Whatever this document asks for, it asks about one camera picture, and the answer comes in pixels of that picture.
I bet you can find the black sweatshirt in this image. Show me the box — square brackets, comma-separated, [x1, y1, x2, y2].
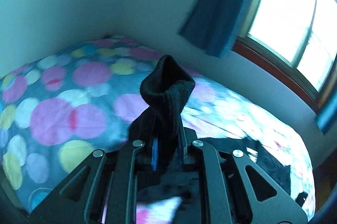
[128, 55, 291, 194]

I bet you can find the polka dot bed sheet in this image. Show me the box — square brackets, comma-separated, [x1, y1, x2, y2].
[1, 36, 316, 218]

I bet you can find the blue curtain left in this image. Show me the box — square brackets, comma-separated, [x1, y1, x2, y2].
[179, 0, 252, 58]

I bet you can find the blue curtain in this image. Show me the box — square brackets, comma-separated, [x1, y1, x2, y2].
[179, 0, 252, 58]
[315, 89, 337, 135]

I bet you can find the blue curtain right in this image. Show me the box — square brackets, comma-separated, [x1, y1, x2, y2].
[315, 89, 337, 135]

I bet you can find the window with brown frame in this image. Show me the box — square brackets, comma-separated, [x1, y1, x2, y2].
[233, 0, 336, 112]

